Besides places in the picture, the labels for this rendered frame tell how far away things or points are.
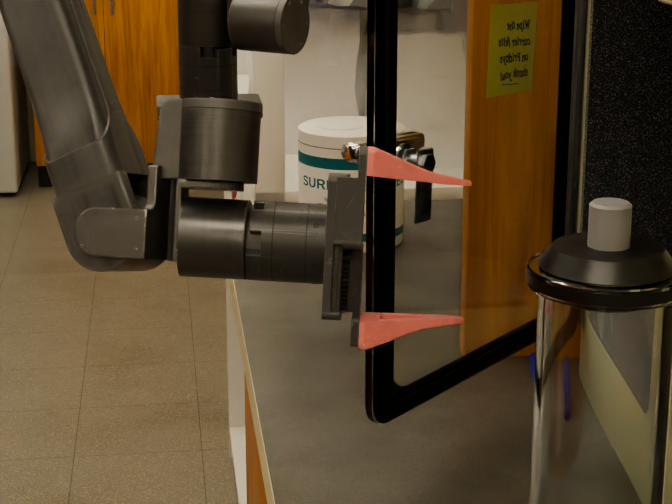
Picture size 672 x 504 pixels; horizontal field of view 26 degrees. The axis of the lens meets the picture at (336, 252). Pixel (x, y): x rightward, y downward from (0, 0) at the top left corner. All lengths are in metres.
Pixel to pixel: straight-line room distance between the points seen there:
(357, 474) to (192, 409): 2.61
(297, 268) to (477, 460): 0.29
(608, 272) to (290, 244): 0.22
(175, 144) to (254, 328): 0.53
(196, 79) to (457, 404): 0.40
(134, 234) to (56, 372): 3.09
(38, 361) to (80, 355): 0.12
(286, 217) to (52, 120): 0.19
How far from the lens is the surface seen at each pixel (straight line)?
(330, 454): 1.24
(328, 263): 1.01
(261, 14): 1.37
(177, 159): 1.04
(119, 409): 3.83
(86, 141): 1.06
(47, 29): 1.09
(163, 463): 3.51
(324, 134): 1.77
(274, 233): 1.01
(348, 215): 1.00
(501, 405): 1.35
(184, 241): 1.02
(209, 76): 1.41
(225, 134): 1.02
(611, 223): 0.97
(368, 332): 1.01
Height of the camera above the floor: 1.45
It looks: 16 degrees down
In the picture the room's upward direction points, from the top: straight up
